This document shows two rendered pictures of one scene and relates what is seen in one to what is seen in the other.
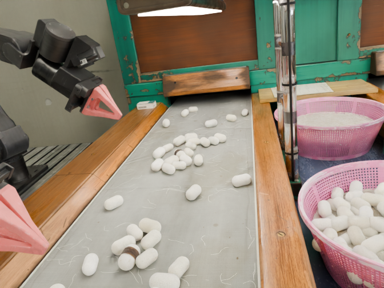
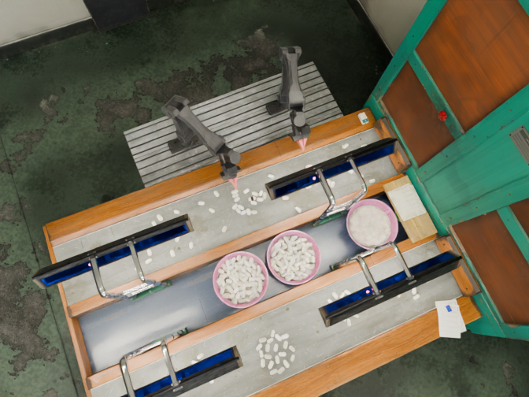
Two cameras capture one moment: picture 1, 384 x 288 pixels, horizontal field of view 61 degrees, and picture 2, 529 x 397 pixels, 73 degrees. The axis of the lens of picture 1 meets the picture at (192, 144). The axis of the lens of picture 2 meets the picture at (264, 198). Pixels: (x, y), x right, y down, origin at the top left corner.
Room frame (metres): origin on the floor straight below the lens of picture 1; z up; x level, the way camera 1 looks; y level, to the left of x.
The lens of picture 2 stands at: (0.04, -0.30, 2.54)
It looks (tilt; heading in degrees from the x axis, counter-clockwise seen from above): 74 degrees down; 45
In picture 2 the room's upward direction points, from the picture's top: 10 degrees clockwise
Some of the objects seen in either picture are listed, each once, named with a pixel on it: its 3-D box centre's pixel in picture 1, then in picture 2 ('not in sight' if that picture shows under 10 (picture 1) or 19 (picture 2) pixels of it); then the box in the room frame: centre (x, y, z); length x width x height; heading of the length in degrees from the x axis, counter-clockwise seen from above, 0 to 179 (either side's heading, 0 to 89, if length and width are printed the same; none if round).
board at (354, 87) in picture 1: (312, 90); (409, 208); (0.99, -0.40, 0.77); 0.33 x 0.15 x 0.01; 78
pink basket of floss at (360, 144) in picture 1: (328, 127); (369, 225); (0.78, -0.35, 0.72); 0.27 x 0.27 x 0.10
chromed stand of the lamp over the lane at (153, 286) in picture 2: not in sight; (134, 272); (-0.30, 0.08, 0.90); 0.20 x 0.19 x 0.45; 168
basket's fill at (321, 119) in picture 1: (327, 131); (368, 226); (0.78, -0.35, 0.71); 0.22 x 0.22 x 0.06
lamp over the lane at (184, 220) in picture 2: not in sight; (116, 249); (-0.28, 0.16, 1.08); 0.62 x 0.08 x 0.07; 168
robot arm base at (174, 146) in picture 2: not in sight; (185, 139); (0.24, 0.59, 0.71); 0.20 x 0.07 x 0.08; 170
